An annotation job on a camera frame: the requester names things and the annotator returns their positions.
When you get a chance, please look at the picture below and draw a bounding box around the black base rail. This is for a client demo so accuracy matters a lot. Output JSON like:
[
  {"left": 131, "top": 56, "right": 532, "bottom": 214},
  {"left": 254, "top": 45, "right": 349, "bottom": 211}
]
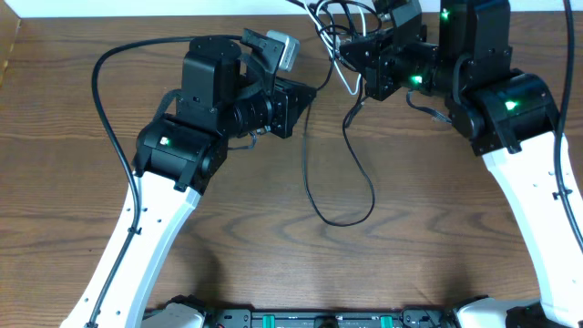
[{"left": 145, "top": 294, "right": 547, "bottom": 328}]

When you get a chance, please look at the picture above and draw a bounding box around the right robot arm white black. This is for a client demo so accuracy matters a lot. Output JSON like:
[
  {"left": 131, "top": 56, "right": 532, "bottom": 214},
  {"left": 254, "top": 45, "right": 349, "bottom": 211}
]
[{"left": 339, "top": 0, "right": 582, "bottom": 327}]

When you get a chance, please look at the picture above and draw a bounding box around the thin black cable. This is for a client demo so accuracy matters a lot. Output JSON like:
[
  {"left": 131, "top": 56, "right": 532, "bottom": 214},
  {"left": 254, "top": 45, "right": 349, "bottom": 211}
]
[{"left": 301, "top": 0, "right": 379, "bottom": 228}]

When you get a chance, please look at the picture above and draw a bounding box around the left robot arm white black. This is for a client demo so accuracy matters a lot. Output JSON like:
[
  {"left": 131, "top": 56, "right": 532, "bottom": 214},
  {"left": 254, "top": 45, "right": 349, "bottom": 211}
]
[{"left": 64, "top": 30, "right": 316, "bottom": 327}]

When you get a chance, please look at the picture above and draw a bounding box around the white usb cable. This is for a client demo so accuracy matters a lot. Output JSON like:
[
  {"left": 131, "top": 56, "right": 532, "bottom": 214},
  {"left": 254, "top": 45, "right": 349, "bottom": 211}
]
[{"left": 300, "top": 0, "right": 368, "bottom": 97}]

